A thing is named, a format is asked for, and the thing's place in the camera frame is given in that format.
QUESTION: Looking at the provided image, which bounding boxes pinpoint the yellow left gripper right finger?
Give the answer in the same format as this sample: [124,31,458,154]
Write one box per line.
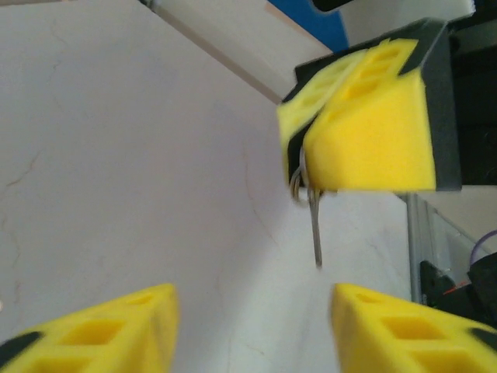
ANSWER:
[330,282,497,373]

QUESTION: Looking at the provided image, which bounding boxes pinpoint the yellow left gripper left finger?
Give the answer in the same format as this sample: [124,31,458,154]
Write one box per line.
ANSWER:
[0,282,180,373]

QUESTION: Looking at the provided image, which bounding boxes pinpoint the silver keys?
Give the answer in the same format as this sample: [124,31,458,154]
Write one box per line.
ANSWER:
[289,147,325,271]

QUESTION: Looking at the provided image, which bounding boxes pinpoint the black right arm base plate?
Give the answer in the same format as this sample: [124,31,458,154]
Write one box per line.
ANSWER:
[419,259,473,312]

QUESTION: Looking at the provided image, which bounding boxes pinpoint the long aluminium mounting rail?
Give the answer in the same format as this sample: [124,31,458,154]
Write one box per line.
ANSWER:
[403,192,432,306]

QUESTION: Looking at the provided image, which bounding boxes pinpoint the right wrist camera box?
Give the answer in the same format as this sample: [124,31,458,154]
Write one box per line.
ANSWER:
[312,0,353,12]

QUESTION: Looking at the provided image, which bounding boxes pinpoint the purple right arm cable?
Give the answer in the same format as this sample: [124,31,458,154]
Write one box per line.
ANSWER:
[469,229,497,267]

